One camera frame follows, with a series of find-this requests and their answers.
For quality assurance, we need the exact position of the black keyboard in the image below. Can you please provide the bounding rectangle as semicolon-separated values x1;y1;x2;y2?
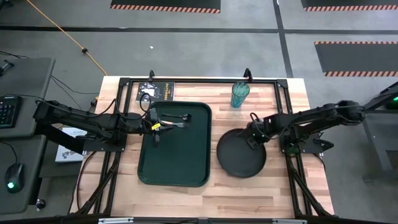
0;95;23;129

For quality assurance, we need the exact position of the black round plate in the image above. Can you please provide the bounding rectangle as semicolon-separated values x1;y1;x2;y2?
216;128;267;179

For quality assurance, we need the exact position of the grey side table black frame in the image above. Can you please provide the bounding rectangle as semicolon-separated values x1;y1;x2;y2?
342;81;398;180

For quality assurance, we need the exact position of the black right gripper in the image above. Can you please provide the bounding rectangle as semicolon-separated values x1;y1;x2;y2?
246;118;274;150

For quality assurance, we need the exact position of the black book with white print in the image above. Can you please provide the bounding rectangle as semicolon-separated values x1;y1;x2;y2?
136;81;176;103

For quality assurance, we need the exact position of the wide black hazard-striped floor mat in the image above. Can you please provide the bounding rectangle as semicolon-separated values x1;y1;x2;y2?
110;0;221;14

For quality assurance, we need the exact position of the black clamp handle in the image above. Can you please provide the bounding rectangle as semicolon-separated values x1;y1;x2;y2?
0;60;15;77

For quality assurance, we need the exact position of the grey desk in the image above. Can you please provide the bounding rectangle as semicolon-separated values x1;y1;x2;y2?
0;57;56;215

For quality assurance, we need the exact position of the black spoon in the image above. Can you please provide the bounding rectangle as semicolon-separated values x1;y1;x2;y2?
160;113;192;122

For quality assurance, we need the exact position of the black diagonal desk strut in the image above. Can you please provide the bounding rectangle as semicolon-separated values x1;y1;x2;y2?
35;123;85;155

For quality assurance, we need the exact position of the fork with wooden handle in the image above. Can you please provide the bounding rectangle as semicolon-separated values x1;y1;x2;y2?
160;120;188;129

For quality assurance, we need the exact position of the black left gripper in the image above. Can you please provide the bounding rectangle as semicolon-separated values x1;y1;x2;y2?
142;108;174;143

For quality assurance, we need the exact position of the silver metal bracket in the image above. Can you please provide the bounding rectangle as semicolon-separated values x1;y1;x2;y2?
272;218;308;224
98;217;134;224

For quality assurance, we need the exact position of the dark green plastic tray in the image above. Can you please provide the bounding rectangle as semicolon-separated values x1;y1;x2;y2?
137;101;213;188

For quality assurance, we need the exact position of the white printed booklet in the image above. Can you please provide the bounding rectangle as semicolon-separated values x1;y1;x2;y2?
55;126;90;163

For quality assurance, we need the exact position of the teal translucent plastic cup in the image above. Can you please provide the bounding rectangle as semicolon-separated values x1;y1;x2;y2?
230;81;251;110

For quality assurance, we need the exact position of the black computer mouse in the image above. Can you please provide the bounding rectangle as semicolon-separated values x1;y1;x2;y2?
4;162;25;194

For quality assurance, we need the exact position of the thin black floor cable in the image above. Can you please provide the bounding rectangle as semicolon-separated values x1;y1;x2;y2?
50;75;100;95

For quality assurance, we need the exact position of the black metal table frame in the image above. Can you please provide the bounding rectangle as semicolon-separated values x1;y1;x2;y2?
70;68;335;218

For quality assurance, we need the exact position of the yellow floor cable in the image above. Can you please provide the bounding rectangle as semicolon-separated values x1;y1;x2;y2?
26;0;108;77

